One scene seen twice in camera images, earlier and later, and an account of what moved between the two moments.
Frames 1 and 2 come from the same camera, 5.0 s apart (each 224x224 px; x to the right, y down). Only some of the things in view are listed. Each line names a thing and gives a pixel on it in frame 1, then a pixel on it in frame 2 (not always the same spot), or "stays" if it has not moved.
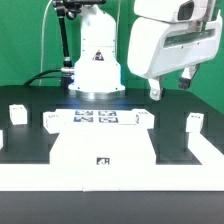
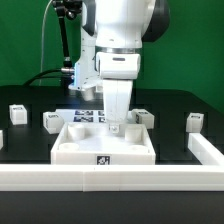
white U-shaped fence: [206, 176] stays
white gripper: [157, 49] -> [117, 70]
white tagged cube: [194, 122] stays
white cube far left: [18, 114] stays
